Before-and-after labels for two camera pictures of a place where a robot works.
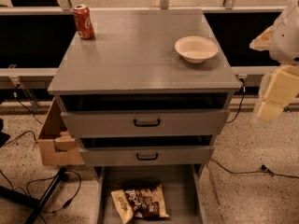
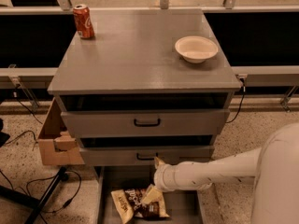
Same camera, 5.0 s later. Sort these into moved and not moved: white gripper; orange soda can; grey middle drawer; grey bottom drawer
Moved: white gripper
Not moved: grey middle drawer; grey bottom drawer; orange soda can
